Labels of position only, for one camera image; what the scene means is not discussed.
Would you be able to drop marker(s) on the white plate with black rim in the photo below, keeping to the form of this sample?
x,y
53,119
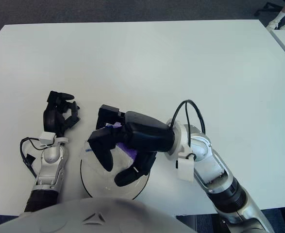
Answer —
x,y
101,184

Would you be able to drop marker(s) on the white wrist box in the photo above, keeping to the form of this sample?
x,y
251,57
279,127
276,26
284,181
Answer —
x,y
47,138
184,168

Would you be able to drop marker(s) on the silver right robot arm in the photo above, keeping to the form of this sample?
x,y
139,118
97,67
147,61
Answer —
x,y
205,150

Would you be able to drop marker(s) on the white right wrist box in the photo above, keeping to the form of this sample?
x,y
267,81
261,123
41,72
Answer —
x,y
184,168

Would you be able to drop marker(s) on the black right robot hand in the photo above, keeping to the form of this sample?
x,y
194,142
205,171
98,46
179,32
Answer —
x,y
152,136

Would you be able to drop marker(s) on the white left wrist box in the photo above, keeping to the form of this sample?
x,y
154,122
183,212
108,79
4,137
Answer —
x,y
47,138

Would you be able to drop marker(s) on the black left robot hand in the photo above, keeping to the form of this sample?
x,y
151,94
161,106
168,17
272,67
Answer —
x,y
51,119

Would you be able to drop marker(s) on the black office chair base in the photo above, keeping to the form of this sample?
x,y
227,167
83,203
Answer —
x,y
268,6

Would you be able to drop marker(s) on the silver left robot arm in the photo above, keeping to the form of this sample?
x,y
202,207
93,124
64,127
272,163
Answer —
x,y
51,157

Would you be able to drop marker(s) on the purple tissue paper pack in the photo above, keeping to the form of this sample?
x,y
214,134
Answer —
x,y
130,151

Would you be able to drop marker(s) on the grey robot torso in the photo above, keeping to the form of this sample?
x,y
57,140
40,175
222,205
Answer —
x,y
96,214

